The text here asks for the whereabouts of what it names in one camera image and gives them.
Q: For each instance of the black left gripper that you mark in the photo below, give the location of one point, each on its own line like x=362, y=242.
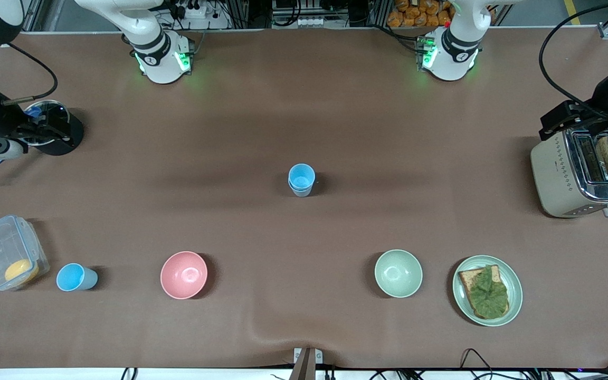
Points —
x=601, y=98

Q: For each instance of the blue plastic cup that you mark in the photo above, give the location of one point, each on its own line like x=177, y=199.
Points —
x=72, y=277
x=302, y=175
x=301, y=192

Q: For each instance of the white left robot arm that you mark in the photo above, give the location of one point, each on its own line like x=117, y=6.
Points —
x=457, y=53

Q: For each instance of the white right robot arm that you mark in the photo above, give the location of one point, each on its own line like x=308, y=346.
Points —
x=156, y=53

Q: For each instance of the beige and chrome toaster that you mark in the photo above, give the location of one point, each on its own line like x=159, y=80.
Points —
x=552, y=174

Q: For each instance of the orange round food item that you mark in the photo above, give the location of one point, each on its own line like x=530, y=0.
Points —
x=20, y=271

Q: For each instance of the pale green round plate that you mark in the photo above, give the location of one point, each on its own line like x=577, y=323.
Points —
x=515, y=290

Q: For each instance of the toast slice under lettuce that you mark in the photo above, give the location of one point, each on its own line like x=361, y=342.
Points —
x=467, y=277

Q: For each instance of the bag of orange buns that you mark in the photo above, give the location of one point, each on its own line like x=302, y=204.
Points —
x=415, y=13

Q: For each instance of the green lettuce leaf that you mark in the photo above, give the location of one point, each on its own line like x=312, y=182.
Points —
x=488, y=295

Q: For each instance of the white power strip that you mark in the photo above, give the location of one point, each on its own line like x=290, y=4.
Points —
x=193, y=9

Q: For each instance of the pink bowl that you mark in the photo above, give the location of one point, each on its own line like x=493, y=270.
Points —
x=183, y=274

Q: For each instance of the pale green bowl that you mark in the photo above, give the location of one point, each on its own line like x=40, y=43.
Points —
x=398, y=273

